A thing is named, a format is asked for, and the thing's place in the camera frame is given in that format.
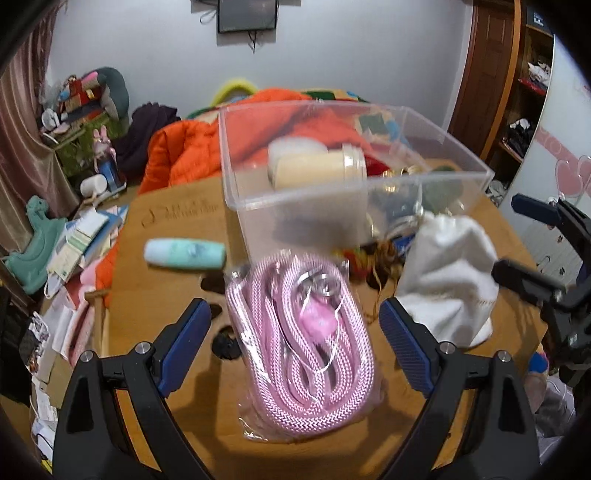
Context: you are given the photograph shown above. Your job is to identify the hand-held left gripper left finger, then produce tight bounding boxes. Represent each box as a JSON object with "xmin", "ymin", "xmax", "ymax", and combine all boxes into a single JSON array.
[{"xmin": 52, "ymin": 298, "xmax": 213, "ymax": 480}]

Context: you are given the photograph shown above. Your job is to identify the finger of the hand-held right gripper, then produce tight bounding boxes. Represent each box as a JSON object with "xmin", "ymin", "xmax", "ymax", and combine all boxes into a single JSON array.
[
  {"xmin": 511, "ymin": 193, "xmax": 591, "ymax": 245},
  {"xmin": 491, "ymin": 259, "xmax": 573, "ymax": 308}
]

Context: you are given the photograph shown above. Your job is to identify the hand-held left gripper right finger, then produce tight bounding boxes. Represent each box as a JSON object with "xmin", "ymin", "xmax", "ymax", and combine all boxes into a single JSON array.
[{"xmin": 379, "ymin": 298, "xmax": 541, "ymax": 480}]

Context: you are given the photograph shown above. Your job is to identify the white cloth pouch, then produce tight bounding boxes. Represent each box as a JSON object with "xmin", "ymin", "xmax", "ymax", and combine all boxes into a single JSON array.
[{"xmin": 395, "ymin": 211, "xmax": 501, "ymax": 348}]

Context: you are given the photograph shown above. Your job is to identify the green and white tube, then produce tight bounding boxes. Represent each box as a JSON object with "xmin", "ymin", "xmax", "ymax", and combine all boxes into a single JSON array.
[{"xmin": 144, "ymin": 238, "xmax": 227, "ymax": 271}]

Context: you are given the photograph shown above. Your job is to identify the pink braided rope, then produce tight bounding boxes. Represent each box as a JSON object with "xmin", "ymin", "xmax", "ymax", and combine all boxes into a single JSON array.
[{"xmin": 225, "ymin": 250, "xmax": 385, "ymax": 445}]

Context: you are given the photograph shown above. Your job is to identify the clear plastic storage box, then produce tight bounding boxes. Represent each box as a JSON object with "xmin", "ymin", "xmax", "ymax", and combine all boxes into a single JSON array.
[{"xmin": 219, "ymin": 105, "xmax": 496, "ymax": 260}]

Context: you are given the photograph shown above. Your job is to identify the person's right hand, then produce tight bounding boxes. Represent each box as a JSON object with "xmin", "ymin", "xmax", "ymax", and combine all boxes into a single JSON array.
[{"xmin": 526, "ymin": 353, "xmax": 552, "ymax": 414}]

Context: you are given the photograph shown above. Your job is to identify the white panel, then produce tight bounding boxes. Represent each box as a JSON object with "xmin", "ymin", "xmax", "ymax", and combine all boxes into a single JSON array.
[{"xmin": 499, "ymin": 41, "xmax": 591, "ymax": 278}]

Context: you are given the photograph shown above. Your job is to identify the wooden desk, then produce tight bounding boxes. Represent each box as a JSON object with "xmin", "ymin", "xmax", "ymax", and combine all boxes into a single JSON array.
[{"xmin": 44, "ymin": 178, "xmax": 550, "ymax": 480}]

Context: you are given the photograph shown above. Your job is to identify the pile of papers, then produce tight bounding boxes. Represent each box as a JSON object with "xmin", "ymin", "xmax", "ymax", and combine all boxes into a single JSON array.
[{"xmin": 45, "ymin": 205, "xmax": 129, "ymax": 298}]

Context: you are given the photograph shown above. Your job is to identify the wooden wardrobe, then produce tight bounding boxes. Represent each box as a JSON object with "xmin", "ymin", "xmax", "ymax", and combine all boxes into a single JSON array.
[{"xmin": 450, "ymin": 0, "xmax": 555, "ymax": 168}]

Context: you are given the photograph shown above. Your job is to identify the green rocking horse toy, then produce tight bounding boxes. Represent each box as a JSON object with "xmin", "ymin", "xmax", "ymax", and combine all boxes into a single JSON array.
[{"xmin": 4, "ymin": 195, "xmax": 68, "ymax": 295}]

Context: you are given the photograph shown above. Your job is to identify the white cup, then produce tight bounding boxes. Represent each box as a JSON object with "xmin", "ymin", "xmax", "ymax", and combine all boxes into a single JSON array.
[{"xmin": 80, "ymin": 174, "xmax": 110, "ymax": 199}]

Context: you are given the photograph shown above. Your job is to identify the blue bottle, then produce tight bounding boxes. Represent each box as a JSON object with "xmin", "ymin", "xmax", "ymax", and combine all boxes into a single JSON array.
[{"xmin": 99, "ymin": 157, "xmax": 123, "ymax": 191}]

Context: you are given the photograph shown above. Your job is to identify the orange padded jacket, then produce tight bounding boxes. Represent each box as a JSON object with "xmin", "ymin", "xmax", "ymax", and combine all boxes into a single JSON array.
[{"xmin": 137, "ymin": 88, "xmax": 384, "ymax": 195}]

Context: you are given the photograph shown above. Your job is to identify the cream tape roll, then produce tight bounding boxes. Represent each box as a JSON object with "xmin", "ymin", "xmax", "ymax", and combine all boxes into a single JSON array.
[{"xmin": 268, "ymin": 141, "xmax": 369, "ymax": 190}]

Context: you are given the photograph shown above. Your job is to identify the pink bunny toy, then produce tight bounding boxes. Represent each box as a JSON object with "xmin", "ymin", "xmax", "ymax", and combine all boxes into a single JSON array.
[{"xmin": 92, "ymin": 128, "xmax": 116, "ymax": 160}]

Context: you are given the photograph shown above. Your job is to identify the dark purple clothes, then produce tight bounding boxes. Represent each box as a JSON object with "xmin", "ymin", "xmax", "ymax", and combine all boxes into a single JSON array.
[{"xmin": 113, "ymin": 102, "xmax": 182, "ymax": 179}]

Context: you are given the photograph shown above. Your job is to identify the green patterned box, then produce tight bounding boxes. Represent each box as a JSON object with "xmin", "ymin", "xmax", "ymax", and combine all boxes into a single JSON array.
[{"xmin": 54, "ymin": 117, "xmax": 116, "ymax": 179}]

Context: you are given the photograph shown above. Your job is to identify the striped pink curtain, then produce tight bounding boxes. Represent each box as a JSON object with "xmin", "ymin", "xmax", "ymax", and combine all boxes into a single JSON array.
[{"xmin": 0, "ymin": 9, "xmax": 80, "ymax": 259}]

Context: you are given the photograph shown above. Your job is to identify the grey plush cushion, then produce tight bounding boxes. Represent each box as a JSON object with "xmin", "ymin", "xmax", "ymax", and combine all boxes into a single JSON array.
[{"xmin": 90, "ymin": 67, "xmax": 131, "ymax": 132}]

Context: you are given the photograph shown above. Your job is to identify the red patchwork plush toy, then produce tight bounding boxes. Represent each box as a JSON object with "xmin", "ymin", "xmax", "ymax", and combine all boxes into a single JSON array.
[{"xmin": 58, "ymin": 74, "xmax": 105, "ymax": 121}]

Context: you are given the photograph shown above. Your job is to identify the colourful tassel keychain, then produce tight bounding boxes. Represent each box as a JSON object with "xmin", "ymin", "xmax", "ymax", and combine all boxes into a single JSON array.
[{"xmin": 341, "ymin": 239, "xmax": 408, "ymax": 297}]

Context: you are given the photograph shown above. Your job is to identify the yellow-green foam ring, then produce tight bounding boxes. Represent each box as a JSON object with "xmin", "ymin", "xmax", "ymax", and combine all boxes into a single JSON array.
[{"xmin": 211, "ymin": 78, "xmax": 260, "ymax": 110}]

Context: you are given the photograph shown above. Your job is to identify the small wall monitor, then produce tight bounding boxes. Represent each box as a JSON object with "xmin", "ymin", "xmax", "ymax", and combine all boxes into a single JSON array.
[{"xmin": 217, "ymin": 0, "xmax": 279, "ymax": 34}]

